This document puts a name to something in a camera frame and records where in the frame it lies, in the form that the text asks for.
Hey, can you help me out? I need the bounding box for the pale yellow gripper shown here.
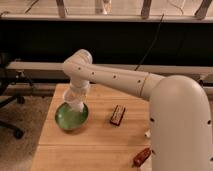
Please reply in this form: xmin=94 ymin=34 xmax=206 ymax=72
xmin=63 ymin=84 xmax=90 ymax=103

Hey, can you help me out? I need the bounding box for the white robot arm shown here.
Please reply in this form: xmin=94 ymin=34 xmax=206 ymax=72
xmin=62 ymin=49 xmax=213 ymax=171

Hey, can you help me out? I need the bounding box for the green ceramic bowl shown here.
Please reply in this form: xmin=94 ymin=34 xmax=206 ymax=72
xmin=55 ymin=102 xmax=89 ymax=131

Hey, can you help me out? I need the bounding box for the dark red candy bar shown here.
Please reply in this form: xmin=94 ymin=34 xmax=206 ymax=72
xmin=110 ymin=105 xmax=126 ymax=126

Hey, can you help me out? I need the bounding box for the black office chair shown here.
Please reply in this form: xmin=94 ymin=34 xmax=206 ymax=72
xmin=0 ymin=52 xmax=25 ymax=139

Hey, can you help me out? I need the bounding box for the white plastic bottle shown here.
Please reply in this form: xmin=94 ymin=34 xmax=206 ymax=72
xmin=145 ymin=130 xmax=151 ymax=139

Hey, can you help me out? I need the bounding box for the red brown packet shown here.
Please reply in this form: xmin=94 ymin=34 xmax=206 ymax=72
xmin=133 ymin=148 xmax=151 ymax=167

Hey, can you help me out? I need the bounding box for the grey metal rail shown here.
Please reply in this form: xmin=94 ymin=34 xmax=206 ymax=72
xmin=6 ymin=62 xmax=213 ymax=83

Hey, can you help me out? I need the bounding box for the black hanging cable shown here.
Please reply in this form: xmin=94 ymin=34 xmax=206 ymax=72
xmin=134 ymin=13 xmax=165 ymax=72

